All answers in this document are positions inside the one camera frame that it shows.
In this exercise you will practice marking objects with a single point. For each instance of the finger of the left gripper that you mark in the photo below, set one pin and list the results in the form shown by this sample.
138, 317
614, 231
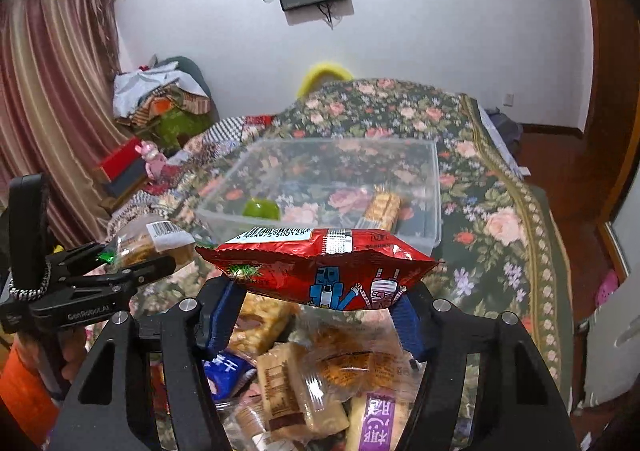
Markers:
112, 287

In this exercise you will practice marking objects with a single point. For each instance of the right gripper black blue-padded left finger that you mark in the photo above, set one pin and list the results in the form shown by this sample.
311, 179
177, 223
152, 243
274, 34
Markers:
110, 405

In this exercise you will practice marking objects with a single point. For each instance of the clear bag bread with barcode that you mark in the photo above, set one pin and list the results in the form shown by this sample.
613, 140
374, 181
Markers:
144, 238

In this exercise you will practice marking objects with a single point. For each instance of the blue chip bag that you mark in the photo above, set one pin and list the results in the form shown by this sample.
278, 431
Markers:
227, 374

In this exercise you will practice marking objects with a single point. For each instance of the purple label cracker pack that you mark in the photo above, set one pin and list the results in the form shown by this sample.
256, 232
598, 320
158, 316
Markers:
376, 422

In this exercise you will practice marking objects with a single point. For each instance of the green jelly cup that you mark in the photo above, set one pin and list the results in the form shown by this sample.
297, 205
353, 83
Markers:
262, 208

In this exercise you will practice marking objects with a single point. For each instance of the brown label cake bar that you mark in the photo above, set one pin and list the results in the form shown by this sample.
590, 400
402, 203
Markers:
296, 408

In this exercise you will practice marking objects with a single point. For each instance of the red snack bag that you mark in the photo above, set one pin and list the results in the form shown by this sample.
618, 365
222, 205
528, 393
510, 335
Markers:
337, 269

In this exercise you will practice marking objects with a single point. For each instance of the orange wafer biscuit pack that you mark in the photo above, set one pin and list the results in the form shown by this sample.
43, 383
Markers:
382, 211

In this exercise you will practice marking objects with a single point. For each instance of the long green label biscuit pack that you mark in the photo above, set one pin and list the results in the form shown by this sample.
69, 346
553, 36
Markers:
247, 428

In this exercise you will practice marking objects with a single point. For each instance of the white suitcase with stickers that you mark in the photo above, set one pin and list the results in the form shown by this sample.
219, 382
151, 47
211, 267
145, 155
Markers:
613, 359

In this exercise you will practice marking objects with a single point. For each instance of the patchwork quilt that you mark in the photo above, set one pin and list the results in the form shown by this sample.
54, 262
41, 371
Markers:
215, 142

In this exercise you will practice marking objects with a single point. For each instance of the pink plush toy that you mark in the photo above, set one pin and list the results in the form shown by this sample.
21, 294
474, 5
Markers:
153, 158

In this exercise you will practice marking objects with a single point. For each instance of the red box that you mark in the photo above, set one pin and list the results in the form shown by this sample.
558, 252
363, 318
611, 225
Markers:
115, 163

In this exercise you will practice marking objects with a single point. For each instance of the golden bread bun pack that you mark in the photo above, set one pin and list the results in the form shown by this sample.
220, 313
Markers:
257, 325

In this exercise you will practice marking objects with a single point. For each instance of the floral bedspread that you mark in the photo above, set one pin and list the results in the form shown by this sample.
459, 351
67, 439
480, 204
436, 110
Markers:
500, 249

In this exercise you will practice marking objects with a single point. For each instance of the striped red gold curtain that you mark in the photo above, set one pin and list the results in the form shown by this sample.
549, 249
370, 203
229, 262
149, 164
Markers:
59, 59

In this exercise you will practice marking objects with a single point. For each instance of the clear wrapped pastry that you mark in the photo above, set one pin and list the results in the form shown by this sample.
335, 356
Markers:
348, 353

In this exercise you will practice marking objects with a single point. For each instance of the pile of clothes on chair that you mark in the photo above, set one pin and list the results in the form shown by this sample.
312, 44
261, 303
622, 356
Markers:
168, 103

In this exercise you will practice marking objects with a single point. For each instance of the clear plastic storage bin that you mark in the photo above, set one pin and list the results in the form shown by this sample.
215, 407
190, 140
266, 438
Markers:
328, 183

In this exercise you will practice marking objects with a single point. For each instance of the grey backpack on floor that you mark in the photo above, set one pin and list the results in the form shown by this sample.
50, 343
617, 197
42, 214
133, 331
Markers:
509, 131

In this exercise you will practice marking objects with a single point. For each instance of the yellow curved headboard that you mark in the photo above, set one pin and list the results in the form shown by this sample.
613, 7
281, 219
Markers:
319, 74

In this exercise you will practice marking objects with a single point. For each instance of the wooden door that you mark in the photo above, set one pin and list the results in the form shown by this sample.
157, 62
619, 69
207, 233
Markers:
612, 127

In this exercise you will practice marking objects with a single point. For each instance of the wall power socket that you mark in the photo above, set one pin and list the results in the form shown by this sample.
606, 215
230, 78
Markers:
508, 100

